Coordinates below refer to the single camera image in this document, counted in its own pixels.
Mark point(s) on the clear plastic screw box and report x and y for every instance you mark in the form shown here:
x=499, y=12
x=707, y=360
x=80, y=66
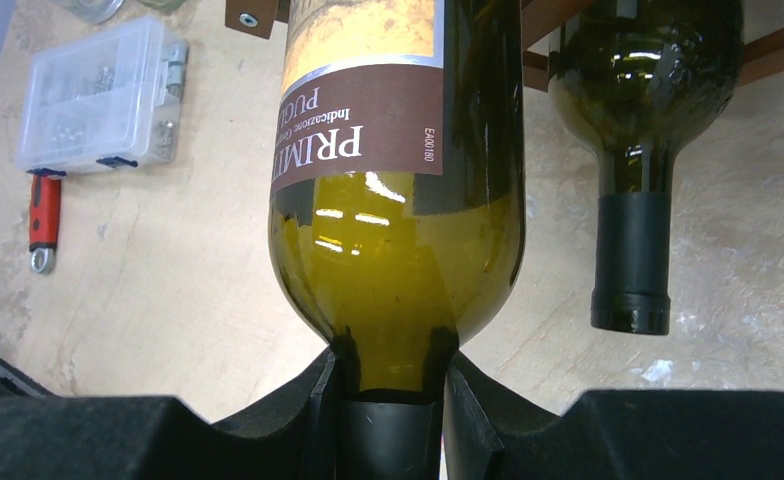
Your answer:
x=108, y=101

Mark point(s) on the dark bottle black cap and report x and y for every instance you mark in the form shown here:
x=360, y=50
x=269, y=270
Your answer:
x=635, y=82

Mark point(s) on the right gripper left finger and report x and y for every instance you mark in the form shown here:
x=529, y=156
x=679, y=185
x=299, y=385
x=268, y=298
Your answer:
x=160, y=437

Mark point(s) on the red adjustable wrench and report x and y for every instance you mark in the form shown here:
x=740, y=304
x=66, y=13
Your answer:
x=44, y=220

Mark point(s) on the dark bottle silver cap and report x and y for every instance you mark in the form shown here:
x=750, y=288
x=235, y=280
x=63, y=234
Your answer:
x=397, y=225

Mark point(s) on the clear glass bottle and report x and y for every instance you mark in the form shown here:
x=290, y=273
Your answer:
x=93, y=12
x=162, y=6

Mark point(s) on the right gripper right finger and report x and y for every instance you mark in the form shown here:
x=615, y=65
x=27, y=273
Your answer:
x=493, y=433

